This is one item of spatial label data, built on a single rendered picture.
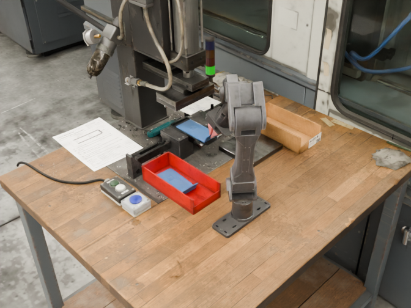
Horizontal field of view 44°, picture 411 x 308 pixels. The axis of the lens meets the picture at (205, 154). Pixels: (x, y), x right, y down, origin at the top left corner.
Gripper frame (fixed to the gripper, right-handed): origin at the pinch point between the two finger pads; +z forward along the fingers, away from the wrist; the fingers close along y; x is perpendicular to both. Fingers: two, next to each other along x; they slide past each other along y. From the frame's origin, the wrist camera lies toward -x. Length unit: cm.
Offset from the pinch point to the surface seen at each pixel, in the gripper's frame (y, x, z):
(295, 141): -18.4, -23.6, -5.0
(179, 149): 4.1, 7.9, 9.0
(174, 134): 9.4, 6.3, 8.2
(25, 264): 28, 39, 135
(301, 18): 21, -64, -14
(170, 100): 15.9, 8.9, -5.6
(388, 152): -42, -43, -17
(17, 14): 245, -92, 215
